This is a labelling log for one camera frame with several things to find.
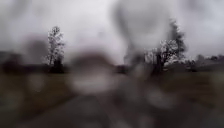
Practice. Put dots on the wide bare tree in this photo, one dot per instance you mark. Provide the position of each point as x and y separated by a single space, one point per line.
164 53

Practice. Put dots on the grey asphalt path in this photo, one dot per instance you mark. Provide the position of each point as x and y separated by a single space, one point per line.
83 113

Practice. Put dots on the tall dark tree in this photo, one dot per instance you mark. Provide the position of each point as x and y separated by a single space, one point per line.
176 36

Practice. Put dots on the grass field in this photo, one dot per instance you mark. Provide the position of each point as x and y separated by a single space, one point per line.
23 91
196 86

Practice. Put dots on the distant row of trees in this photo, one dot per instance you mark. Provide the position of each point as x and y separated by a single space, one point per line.
206 60

